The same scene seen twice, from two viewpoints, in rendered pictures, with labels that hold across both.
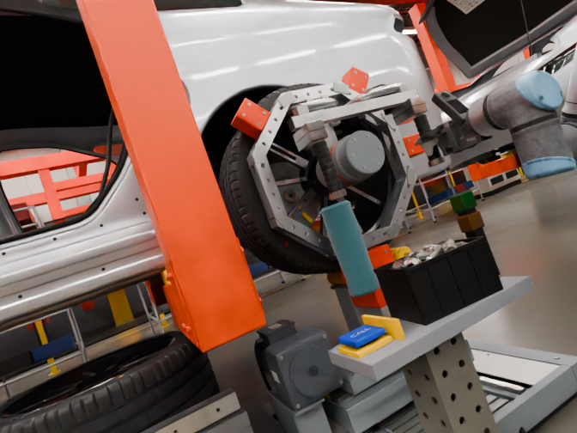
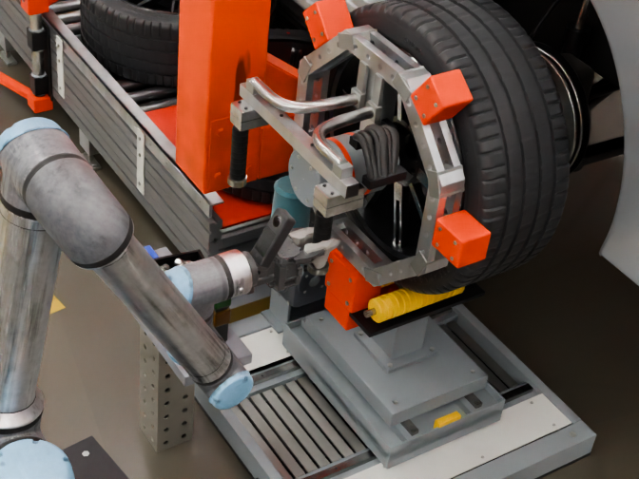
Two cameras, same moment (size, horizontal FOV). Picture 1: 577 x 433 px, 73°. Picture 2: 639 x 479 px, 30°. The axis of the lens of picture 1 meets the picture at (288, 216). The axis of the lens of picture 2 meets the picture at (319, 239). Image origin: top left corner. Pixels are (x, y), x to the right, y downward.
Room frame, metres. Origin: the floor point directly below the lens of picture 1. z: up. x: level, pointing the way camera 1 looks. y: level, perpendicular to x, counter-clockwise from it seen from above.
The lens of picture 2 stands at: (0.65, -2.30, 2.29)
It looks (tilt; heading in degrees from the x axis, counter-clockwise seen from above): 37 degrees down; 76
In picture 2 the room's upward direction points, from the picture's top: 7 degrees clockwise
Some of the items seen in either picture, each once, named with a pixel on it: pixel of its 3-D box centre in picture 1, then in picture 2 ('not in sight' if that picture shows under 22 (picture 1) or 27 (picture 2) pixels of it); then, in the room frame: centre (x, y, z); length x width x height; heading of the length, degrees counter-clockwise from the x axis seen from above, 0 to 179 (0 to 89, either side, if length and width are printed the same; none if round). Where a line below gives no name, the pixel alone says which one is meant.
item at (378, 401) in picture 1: (382, 371); (390, 371); (1.41, -0.13, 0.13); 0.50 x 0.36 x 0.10; 113
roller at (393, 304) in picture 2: (384, 258); (416, 296); (1.39, -0.27, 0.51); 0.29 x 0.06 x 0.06; 23
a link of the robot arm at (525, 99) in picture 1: (522, 100); (194, 287); (0.84, -0.56, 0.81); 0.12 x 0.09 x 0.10; 23
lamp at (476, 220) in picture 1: (470, 222); (218, 313); (0.91, -0.39, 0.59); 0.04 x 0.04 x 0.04; 23
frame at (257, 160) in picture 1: (337, 168); (371, 160); (1.25, -0.20, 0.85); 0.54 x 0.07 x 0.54; 113
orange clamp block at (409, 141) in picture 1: (409, 147); (460, 239); (1.38, -0.49, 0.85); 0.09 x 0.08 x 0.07; 113
